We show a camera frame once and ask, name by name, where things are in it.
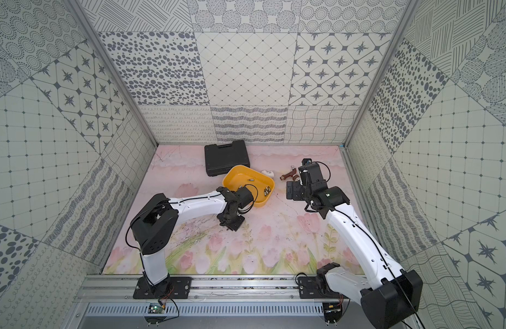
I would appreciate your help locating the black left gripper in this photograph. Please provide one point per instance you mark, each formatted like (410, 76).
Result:
(232, 220)

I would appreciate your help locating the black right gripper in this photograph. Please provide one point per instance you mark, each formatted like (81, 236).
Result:
(294, 188)

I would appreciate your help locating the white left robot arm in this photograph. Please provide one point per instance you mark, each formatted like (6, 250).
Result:
(155, 223)

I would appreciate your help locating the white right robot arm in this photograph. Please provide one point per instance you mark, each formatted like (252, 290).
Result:
(386, 292)

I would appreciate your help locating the yellow plastic storage box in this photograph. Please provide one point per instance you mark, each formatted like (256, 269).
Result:
(257, 182)

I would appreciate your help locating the brown water tap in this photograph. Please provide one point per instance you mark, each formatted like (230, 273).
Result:
(292, 174)

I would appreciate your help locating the white pipe tee fitting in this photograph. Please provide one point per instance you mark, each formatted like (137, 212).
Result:
(268, 173)

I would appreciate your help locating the black plastic tool case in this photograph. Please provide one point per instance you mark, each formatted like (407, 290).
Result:
(220, 159)

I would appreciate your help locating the small green circuit board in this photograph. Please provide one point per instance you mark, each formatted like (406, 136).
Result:
(155, 309)

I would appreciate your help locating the aluminium mounting rail frame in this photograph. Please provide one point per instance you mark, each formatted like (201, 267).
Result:
(210, 295)

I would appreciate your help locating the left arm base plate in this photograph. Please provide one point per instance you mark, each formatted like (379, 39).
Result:
(176, 287)

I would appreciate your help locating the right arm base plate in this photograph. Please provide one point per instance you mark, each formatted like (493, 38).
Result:
(312, 287)

